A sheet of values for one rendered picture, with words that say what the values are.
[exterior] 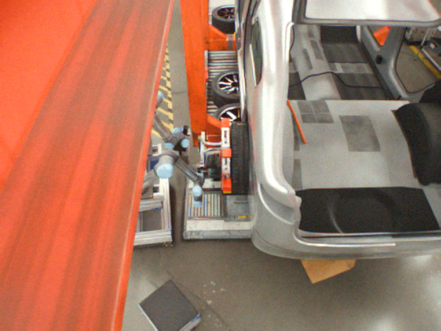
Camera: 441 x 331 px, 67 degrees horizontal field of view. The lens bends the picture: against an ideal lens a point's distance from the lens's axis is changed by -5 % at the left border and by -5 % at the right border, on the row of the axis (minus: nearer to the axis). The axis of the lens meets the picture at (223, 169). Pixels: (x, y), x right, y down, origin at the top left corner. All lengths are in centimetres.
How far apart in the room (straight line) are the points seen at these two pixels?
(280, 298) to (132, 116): 318
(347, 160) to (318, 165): 28
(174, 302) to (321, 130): 199
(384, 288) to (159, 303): 214
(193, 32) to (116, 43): 244
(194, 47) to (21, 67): 265
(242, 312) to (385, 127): 218
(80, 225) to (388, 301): 356
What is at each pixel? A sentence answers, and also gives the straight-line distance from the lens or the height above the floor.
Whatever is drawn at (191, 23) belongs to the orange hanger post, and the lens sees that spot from 289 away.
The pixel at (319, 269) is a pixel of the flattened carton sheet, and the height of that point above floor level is 1.
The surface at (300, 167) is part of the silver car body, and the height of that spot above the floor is 96.
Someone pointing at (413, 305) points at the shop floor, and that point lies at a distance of 384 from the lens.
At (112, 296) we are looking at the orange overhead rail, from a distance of 26.
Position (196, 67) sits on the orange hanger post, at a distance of 310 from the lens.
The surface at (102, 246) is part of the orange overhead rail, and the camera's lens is 28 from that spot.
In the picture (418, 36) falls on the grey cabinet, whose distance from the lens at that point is 732.
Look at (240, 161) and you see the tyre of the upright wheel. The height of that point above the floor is 107.
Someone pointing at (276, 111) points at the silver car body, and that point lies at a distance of 230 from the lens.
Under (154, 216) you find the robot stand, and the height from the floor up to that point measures 21.
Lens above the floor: 323
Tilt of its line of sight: 50 degrees down
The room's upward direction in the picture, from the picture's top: straight up
